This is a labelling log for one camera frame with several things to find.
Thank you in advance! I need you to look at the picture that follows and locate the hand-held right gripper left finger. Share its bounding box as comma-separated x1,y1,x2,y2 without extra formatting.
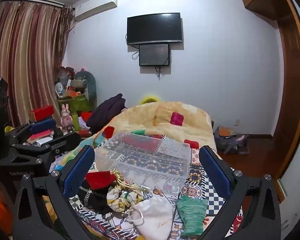
12,145,96,240

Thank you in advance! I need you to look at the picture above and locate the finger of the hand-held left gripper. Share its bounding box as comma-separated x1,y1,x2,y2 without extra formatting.
5,119,57,143
11,127,82,166

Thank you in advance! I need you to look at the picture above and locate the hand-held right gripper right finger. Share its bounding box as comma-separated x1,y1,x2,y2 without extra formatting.
199,145,282,240

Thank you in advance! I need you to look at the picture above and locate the red velvet pouch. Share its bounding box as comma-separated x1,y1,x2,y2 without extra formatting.
85,170,130,191

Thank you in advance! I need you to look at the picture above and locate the black pouch with chain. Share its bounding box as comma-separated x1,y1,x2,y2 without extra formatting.
76,185,109,209

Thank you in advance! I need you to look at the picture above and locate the green knitted pouch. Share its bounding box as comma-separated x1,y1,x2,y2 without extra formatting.
175,195,209,236

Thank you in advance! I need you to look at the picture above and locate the floral drawstring pouch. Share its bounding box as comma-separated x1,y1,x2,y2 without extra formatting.
106,184,151,214

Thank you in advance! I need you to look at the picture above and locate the clear plastic storage box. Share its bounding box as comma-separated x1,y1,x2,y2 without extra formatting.
95,132,192,194

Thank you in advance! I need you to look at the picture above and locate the white drawstring pouch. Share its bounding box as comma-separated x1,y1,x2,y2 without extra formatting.
125,192,176,240

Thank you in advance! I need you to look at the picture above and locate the red box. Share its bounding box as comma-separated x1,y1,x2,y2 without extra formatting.
29,105,54,122

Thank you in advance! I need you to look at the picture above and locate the green bottle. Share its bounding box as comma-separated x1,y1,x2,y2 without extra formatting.
72,114,81,131

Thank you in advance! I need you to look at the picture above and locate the patterned bed sheet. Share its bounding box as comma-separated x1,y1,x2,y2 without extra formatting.
50,130,243,240

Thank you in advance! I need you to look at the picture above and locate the pink rabbit toy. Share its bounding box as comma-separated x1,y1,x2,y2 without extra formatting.
60,104,74,132

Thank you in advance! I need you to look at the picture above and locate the grey backpack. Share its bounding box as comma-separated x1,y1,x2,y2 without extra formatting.
213,125,249,155

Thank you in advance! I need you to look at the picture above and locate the green box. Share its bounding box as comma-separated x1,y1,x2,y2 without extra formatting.
57,94,94,117

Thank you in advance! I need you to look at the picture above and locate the small white fan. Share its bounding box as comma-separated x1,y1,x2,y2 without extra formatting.
55,82,64,98

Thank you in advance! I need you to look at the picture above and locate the dark purple clothing pile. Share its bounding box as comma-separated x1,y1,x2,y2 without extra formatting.
86,93,127,136

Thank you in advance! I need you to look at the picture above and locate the grey-green cushion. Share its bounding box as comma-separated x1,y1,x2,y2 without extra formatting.
73,70,97,101

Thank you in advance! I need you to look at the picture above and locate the striped brown curtain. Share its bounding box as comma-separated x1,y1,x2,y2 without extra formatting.
0,0,73,128

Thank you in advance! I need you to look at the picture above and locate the yellow blanket with red patches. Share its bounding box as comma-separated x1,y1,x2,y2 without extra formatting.
92,101,213,153

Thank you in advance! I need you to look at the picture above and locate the white door with stickers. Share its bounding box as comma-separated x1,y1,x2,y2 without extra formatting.
279,152,300,233

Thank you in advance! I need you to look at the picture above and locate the orange cloth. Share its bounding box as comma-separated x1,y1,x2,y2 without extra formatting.
0,180,13,230

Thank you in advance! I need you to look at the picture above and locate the yellow-green plush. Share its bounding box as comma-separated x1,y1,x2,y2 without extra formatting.
139,94,163,105

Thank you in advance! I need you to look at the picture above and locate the white air conditioner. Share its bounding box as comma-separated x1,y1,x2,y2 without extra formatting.
72,0,118,23

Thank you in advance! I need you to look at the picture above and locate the black monitor cable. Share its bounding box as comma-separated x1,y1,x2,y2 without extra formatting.
155,65,166,81

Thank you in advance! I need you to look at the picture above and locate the small black wall monitor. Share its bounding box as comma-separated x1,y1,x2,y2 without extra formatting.
139,43,171,67

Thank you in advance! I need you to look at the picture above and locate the black wall television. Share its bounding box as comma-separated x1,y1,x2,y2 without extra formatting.
126,12,183,46

